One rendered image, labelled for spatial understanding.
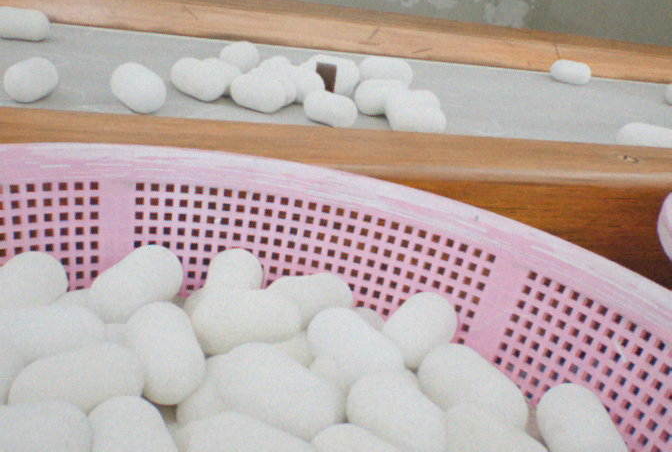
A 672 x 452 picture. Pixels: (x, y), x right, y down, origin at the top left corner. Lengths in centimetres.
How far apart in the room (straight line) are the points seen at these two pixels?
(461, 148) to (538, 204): 4
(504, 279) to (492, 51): 51
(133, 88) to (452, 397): 24
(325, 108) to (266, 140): 13
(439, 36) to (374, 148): 41
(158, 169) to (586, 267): 13
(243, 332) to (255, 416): 4
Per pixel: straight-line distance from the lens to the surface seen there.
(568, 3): 295
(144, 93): 40
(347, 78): 48
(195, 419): 20
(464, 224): 25
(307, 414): 19
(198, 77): 44
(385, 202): 26
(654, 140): 49
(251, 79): 44
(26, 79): 40
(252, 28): 65
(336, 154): 30
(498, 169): 32
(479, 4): 298
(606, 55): 82
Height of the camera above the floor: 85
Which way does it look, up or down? 20 degrees down
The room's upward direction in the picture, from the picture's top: 10 degrees clockwise
